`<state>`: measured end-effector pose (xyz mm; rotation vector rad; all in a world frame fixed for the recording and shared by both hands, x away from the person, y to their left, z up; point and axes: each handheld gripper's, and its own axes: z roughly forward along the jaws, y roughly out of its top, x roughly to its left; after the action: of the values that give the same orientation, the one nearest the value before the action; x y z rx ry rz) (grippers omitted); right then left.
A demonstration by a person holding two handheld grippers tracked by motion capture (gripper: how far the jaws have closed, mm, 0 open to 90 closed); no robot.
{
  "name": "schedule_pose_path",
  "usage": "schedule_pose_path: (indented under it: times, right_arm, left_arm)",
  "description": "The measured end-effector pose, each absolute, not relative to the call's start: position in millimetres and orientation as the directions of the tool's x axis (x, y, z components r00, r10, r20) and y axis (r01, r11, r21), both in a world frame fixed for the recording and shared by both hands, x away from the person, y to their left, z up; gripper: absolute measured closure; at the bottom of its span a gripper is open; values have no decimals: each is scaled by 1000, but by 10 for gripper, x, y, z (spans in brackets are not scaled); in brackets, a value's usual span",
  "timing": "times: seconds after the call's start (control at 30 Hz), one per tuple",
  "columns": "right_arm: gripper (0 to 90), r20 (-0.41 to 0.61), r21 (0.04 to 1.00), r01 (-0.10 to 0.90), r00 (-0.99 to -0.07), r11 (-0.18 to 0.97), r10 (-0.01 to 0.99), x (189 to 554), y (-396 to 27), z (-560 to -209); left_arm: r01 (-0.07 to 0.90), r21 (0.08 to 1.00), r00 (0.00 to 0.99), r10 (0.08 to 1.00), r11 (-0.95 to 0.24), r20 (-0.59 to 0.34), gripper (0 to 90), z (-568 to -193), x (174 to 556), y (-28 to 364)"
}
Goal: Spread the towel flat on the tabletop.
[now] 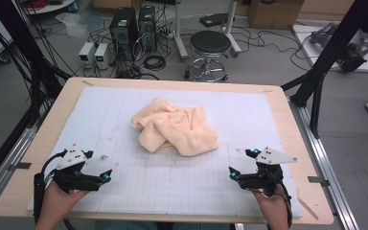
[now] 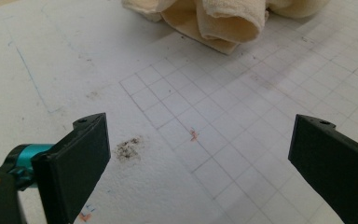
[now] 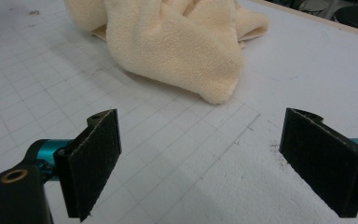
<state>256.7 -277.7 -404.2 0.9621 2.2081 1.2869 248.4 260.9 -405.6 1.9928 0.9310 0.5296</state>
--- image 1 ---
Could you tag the person's left hand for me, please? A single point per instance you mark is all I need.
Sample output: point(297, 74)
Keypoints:
point(56, 204)

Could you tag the black metal frame post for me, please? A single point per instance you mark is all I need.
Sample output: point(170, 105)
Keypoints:
point(22, 48)
point(326, 54)

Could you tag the aluminium rail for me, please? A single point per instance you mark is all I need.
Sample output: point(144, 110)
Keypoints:
point(6, 166)
point(326, 159)

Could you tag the white floor board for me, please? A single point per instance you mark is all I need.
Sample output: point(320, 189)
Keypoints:
point(306, 41)

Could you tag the white power strip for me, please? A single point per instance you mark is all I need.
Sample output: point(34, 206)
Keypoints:
point(169, 35)

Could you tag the white foam grid mat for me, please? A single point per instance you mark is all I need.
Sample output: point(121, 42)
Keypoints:
point(159, 185)

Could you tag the large black computer tower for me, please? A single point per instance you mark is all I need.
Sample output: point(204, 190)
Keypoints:
point(123, 32)

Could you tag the slim black computer tower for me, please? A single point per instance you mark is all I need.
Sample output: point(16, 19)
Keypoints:
point(147, 27)

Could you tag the black flat device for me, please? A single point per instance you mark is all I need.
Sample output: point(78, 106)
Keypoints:
point(214, 19)

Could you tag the white desk leg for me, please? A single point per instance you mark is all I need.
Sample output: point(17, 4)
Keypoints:
point(231, 28)
point(180, 35)

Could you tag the clear plastic bag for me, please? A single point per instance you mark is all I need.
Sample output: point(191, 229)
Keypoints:
point(75, 24)

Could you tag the white round table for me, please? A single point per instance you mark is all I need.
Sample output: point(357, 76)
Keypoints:
point(57, 6)

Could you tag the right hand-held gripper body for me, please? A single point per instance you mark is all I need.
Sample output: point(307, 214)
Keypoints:
point(268, 179)

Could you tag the person's right hand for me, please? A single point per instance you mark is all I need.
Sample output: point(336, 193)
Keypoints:
point(274, 207)

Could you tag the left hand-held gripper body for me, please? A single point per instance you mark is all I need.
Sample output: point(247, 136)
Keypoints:
point(72, 158)

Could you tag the black round stool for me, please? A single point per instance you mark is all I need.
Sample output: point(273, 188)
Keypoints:
point(210, 41)

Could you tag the cardboard box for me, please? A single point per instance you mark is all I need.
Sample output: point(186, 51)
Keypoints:
point(274, 14)

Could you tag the black table clamp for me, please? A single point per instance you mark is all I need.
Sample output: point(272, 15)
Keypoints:
point(20, 165)
point(318, 180)

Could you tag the cream terry towel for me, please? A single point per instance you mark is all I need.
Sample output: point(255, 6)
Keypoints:
point(179, 127)

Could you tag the white power supply unit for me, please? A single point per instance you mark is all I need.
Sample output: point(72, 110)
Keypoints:
point(102, 56)
point(86, 53)

